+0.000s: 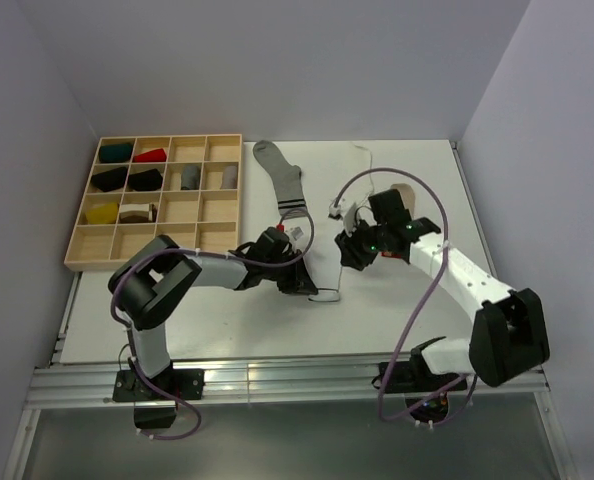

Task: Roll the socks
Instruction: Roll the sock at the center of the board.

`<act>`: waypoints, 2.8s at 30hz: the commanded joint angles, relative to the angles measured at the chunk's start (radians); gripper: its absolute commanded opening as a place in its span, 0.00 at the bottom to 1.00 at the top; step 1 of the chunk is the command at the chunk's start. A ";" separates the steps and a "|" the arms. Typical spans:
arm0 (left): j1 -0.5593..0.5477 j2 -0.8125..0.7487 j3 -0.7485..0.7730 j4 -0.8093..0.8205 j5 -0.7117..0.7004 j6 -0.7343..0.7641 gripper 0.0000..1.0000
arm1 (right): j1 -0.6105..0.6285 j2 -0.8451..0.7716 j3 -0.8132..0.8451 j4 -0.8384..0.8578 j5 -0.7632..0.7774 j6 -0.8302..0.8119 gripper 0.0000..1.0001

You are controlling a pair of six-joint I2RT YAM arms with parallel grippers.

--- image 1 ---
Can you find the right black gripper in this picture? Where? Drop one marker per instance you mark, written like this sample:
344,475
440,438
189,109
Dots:
351,255

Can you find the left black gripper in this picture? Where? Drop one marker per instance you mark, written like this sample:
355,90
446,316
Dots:
299,282

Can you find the white striped sock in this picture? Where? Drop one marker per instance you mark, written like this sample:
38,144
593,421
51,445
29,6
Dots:
323,261

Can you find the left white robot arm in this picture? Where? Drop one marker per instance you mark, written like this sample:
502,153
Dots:
147,289

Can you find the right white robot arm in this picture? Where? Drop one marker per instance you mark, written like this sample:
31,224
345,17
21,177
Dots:
508,334

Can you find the plain white sock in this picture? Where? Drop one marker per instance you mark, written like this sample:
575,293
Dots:
363,159

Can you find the beige red reindeer sock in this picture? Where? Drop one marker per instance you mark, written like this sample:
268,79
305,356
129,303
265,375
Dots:
408,200

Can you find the grey striped sock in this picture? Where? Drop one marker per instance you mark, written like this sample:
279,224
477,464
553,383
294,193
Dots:
285,177

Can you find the light grey rolled sock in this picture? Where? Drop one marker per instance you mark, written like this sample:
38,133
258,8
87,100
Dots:
230,178

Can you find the wooden compartment tray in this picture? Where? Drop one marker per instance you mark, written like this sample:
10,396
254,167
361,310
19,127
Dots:
207,218

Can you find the white brown rolled sock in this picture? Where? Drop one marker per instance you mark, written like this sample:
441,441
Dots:
137,213

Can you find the black rolled sock right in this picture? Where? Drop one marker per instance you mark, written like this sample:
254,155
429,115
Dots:
145,181

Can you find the black rolled sock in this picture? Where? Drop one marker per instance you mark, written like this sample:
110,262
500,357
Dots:
145,181
110,180

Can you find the red rolled sock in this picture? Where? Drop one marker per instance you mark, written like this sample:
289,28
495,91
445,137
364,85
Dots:
158,155

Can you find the yellow rolled sock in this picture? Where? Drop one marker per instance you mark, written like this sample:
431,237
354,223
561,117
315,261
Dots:
104,214

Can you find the black rolled sock left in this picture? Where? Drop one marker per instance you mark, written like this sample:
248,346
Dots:
110,180

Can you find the dark green rolled sock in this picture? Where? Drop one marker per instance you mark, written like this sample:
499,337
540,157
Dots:
115,153

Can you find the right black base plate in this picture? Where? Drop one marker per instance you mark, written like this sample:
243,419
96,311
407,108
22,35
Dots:
406,378

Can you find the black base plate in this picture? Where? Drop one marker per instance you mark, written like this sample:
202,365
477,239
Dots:
406,378
186,384

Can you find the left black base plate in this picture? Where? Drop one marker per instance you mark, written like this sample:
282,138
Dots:
186,384

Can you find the aluminium mounting rail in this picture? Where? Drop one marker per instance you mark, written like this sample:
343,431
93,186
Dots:
251,381

